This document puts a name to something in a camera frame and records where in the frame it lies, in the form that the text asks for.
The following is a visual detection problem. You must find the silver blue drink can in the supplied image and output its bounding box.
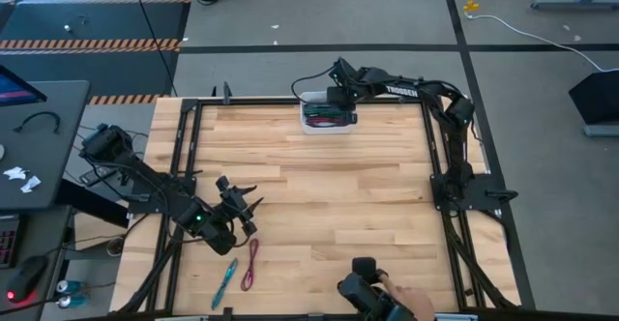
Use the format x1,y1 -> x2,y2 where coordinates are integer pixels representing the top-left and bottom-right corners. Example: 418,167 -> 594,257
54,278 -> 87,295
56,293 -> 89,309

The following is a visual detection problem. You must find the green braided USB-C cable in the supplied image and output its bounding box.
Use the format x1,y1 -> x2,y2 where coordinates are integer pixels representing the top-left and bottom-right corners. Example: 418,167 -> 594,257
303,103 -> 347,119

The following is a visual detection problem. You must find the thin black hanging cable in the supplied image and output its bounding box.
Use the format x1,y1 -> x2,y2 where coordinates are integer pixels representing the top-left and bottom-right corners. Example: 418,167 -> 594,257
128,0 -> 179,98

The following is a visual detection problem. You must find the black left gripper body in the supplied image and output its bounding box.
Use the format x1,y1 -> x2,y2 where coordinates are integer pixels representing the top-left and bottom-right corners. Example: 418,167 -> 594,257
215,175 -> 258,238

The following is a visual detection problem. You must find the white paper scrap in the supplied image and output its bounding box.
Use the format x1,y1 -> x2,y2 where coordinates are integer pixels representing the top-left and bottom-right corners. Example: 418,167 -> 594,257
2,165 -> 28,182
19,175 -> 43,194

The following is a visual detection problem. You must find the black side desk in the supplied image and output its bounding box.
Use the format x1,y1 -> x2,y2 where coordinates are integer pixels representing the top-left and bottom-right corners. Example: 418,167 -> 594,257
0,79 -> 92,212

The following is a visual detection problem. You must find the short black curved cable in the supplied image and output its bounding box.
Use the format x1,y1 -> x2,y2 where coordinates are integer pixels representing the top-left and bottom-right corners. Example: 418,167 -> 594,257
12,110 -> 62,135

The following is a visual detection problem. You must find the white floor cable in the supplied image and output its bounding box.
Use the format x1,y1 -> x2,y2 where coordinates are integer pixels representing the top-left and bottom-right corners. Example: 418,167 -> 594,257
465,13 -> 619,73

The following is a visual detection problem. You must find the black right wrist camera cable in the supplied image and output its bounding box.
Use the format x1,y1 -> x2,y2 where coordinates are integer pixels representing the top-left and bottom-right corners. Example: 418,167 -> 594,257
290,65 -> 338,105

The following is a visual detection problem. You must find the white plastic bin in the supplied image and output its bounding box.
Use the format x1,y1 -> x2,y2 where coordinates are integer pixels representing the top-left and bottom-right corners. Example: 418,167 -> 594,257
299,90 -> 360,135

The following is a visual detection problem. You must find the black computer mouse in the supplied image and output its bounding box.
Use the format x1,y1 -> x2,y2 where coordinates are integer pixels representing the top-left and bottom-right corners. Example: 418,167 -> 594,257
4,254 -> 50,306

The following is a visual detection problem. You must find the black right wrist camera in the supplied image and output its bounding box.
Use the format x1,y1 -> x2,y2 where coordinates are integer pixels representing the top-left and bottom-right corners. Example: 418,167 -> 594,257
328,58 -> 358,88

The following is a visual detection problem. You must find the blue pen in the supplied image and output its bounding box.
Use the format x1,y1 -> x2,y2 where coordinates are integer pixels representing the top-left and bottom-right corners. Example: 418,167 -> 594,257
210,257 -> 240,311

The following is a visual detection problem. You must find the black aluminium table frame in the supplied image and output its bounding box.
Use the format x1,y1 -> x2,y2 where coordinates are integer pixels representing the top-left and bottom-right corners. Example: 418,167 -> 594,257
109,96 -> 522,315

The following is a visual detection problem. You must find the black keyboard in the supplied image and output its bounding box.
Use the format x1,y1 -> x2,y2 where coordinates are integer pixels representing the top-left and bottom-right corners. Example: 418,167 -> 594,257
0,214 -> 21,270

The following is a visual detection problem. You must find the black box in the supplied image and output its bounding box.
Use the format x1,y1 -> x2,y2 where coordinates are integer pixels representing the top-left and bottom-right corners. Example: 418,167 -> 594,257
568,69 -> 619,127

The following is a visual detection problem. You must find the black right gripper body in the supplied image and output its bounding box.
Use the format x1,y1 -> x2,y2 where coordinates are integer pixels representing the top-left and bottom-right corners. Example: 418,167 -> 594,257
326,84 -> 362,113

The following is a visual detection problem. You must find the person's hand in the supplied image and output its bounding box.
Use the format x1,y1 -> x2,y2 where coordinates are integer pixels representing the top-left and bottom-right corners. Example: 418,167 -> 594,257
385,273 -> 437,321

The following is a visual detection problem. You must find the black hazard-striped floor mat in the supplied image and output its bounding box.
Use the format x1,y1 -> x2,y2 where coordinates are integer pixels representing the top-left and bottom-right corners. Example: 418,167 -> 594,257
0,0 -> 192,106

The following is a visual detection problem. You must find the black leader arm handle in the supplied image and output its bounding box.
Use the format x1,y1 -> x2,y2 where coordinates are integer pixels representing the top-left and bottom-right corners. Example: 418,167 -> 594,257
336,271 -> 413,321

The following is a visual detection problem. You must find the desk monitor screen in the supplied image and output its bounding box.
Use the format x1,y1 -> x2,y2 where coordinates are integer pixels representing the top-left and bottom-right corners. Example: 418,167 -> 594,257
0,64 -> 48,108

